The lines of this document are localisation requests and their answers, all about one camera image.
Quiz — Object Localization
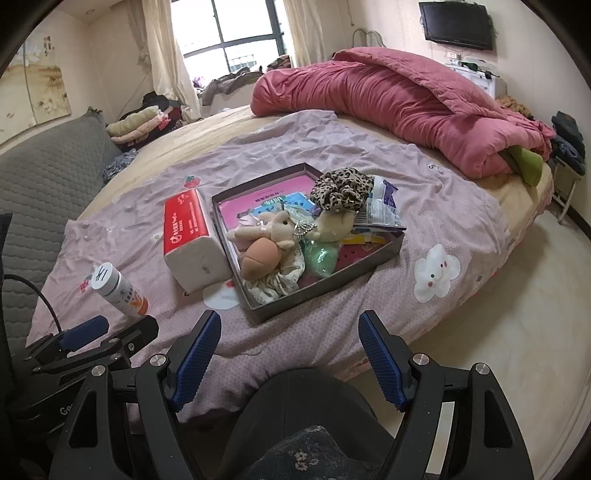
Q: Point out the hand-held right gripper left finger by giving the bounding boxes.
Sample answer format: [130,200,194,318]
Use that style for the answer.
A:
[48,310,223,480]

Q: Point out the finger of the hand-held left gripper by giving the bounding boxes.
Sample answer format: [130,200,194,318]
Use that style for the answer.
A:
[30,315,160,376]
[24,315,110,358]

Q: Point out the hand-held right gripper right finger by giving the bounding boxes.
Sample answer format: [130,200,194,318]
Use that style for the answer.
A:
[358,310,536,480]

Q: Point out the grey shallow box tray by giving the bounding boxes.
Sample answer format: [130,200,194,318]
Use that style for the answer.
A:
[211,162,407,325]

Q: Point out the floral white scrunchie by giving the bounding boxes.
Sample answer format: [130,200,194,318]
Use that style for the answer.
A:
[244,251,306,306]

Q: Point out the green sponge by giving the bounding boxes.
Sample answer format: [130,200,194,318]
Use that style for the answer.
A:
[301,239,341,278]

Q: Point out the beige makeup sponge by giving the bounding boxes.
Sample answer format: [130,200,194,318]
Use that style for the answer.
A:
[241,237,282,282]

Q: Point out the yellow packet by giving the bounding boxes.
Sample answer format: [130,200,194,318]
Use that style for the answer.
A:
[341,232,385,246]

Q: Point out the cream plush pompom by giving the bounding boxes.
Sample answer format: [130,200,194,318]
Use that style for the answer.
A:
[315,209,355,244]

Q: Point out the beige plush bunny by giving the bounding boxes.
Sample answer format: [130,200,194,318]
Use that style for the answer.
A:
[225,209,298,254]

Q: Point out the silver foil packet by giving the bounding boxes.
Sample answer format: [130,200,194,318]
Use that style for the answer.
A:
[352,174,408,232]

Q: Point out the leopard print scrunchie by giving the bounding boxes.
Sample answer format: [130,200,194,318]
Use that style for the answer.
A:
[308,167,376,214]

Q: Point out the white pill bottle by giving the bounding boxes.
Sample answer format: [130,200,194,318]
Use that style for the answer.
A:
[89,261,150,319]

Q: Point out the person's leg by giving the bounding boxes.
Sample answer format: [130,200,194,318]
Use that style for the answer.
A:
[221,368,399,480]

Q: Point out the red tissue pack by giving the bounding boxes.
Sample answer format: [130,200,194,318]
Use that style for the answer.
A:
[163,188,235,292]

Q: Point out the grey quilted headboard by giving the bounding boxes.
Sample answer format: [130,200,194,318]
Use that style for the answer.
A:
[0,107,124,371]

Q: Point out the pink book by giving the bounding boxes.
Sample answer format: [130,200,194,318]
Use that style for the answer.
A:
[218,172,394,278]

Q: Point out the dark floral cloth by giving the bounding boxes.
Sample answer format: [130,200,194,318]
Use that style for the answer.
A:
[100,148,140,184]

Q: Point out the pile of folded clothes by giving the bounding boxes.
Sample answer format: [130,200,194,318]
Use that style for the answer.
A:
[105,104,186,145]

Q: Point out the bed with beige sheet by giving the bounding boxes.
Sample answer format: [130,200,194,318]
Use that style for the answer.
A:
[76,103,556,385]

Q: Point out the green pillow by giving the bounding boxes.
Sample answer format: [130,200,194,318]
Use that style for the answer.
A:
[502,146,546,188]

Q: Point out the pink quilt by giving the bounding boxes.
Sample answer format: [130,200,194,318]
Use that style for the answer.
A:
[250,45,557,179]

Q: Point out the clothes on window sill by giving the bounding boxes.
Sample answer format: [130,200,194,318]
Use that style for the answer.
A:
[198,54,293,108]

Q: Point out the cream curtain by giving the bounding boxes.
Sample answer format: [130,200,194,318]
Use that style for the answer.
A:
[137,0,202,124]
[281,0,325,68]

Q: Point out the dark clothes on stool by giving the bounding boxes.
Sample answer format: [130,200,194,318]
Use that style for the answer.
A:
[551,110,588,223]

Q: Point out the white cabinet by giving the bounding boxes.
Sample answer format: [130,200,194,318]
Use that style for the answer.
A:
[447,59,509,101]

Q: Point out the window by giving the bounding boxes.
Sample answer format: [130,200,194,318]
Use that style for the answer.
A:
[172,0,286,75]

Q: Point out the metal rack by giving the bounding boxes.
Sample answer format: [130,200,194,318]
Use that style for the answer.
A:
[352,28,387,50]

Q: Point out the floral wall painting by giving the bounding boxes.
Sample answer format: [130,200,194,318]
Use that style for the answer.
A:
[0,34,73,145]

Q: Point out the black wall television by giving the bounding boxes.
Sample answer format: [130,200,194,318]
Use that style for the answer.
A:
[418,1,495,51]

